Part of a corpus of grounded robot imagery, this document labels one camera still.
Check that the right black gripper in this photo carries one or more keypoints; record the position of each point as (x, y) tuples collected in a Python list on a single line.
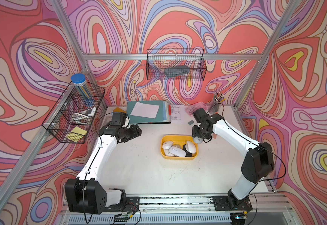
[(194, 132)]

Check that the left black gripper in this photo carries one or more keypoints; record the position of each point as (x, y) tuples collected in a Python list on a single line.
[(135, 131)]

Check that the white black mouse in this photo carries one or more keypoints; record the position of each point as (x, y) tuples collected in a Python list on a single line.
[(190, 149)]

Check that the yellow storage box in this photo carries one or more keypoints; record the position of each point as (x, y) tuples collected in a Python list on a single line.
[(178, 141)]

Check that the white mouse with logo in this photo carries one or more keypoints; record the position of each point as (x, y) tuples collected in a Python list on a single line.
[(177, 152)]

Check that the white round mouse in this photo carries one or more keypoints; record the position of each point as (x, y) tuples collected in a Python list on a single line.
[(167, 153)]

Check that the grey white mouse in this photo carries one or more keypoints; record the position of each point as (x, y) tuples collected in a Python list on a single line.
[(198, 140)]

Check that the small white mouse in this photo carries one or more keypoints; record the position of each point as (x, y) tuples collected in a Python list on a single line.
[(167, 145)]

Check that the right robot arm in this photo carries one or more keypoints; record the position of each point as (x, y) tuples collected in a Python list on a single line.
[(258, 157)]

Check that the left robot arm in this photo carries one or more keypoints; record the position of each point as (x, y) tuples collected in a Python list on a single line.
[(86, 194)]

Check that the pink plastic clip box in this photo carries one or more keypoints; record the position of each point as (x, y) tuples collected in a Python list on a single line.
[(192, 108)]

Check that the mesh pen cup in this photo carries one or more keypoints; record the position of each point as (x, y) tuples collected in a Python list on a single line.
[(218, 99)]

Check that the printed instruction sheet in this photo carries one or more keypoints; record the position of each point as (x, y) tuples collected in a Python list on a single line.
[(177, 113)]

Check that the white paper sheet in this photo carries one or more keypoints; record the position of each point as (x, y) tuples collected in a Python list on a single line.
[(145, 110)]

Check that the white tape dispenser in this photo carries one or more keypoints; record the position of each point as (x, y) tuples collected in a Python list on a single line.
[(83, 117)]

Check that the yellow sticky notes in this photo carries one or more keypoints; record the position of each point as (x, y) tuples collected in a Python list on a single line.
[(76, 135)]

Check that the green folder stack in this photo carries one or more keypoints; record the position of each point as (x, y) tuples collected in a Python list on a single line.
[(161, 118)]

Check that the blue lid pencil jar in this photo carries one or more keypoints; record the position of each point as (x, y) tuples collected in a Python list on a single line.
[(82, 87)]

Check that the dark eraser in basket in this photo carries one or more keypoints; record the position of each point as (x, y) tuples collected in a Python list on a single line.
[(176, 71)]

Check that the black wire basket left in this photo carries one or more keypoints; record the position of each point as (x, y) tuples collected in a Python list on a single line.
[(57, 122)]

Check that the black wire basket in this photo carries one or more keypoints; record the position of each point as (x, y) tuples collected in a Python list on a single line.
[(159, 59), (57, 122)]

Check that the black wire basket back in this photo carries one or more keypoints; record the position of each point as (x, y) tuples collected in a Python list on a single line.
[(159, 59)]

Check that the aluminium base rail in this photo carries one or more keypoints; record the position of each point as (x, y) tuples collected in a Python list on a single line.
[(201, 209)]

